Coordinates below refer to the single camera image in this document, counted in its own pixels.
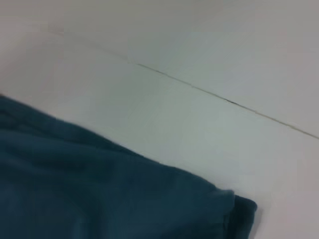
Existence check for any teal blue shirt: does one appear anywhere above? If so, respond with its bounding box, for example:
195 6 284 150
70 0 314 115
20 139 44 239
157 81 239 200
0 94 258 239

